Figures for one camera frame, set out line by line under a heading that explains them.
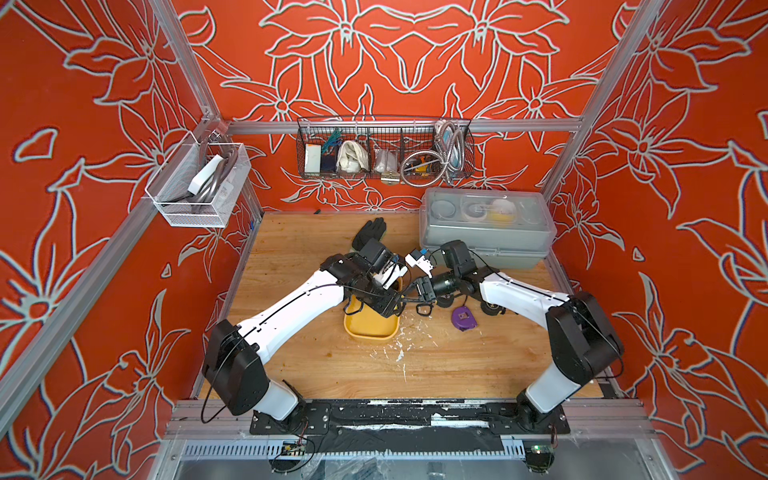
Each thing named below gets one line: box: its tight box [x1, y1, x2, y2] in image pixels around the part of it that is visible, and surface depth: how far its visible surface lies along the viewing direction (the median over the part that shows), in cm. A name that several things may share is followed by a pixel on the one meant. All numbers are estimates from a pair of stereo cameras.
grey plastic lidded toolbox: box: [419, 188, 557, 270], surface depth 97 cm
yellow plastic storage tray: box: [344, 294, 400, 340], surface depth 84 cm
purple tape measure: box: [451, 306, 478, 331], surface depth 90 cm
